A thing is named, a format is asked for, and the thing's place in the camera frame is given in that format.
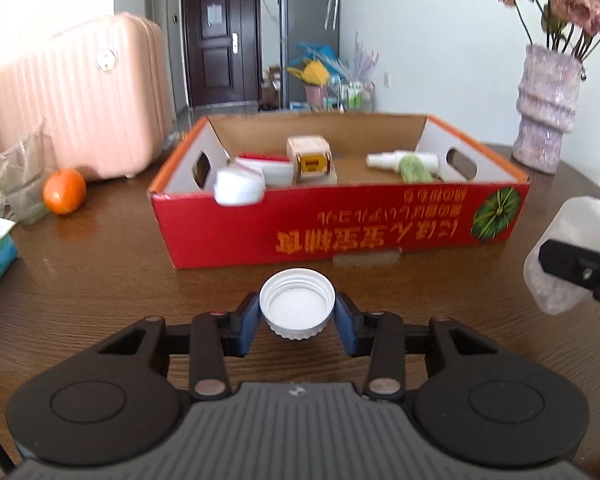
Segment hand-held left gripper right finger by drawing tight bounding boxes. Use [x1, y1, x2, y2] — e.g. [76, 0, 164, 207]
[333, 291, 503, 402]

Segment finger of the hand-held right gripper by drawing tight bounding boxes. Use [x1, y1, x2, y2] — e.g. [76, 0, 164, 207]
[538, 240, 600, 332]

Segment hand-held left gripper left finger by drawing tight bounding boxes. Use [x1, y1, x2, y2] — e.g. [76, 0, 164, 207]
[97, 291, 262, 402]

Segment translucent plastic jar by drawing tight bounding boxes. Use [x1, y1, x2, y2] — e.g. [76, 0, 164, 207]
[523, 196, 600, 316]

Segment white ridged screw lid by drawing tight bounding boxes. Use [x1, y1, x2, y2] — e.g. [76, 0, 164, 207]
[259, 268, 337, 342]

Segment red cardboard box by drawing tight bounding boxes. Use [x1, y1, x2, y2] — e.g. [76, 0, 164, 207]
[147, 113, 532, 271]

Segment white lint brush red pad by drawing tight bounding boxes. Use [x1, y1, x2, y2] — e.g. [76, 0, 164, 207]
[214, 152, 295, 207]

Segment white spray bottle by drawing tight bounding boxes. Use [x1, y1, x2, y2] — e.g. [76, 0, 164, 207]
[366, 150, 439, 171]

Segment small beige plastic box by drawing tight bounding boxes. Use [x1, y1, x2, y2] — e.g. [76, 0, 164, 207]
[286, 135, 338, 186]

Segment purple ceramic vase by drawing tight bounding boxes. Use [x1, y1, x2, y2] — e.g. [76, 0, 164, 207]
[511, 43, 583, 175]

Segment orange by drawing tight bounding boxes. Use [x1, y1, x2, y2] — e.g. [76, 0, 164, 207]
[42, 168, 87, 216]

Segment yellow bag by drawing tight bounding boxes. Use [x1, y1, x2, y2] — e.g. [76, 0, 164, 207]
[286, 59, 329, 86]

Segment clear glass cup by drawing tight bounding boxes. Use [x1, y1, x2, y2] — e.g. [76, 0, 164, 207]
[0, 120, 61, 226]

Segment dark brown door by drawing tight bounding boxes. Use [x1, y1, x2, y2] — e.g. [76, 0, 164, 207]
[181, 0, 263, 108]

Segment dried pink roses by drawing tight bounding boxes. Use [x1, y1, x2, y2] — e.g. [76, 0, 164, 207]
[491, 0, 600, 63]

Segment pale dried flower bunch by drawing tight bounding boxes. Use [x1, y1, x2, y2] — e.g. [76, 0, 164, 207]
[349, 32, 381, 81]

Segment blue bag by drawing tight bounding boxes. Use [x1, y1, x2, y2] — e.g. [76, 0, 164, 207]
[295, 41, 341, 68]

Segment pink suitcase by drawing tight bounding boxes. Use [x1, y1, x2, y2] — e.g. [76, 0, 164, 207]
[0, 11, 176, 182]

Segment grey refrigerator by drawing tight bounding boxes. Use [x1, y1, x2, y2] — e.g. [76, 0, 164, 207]
[279, 0, 342, 110]

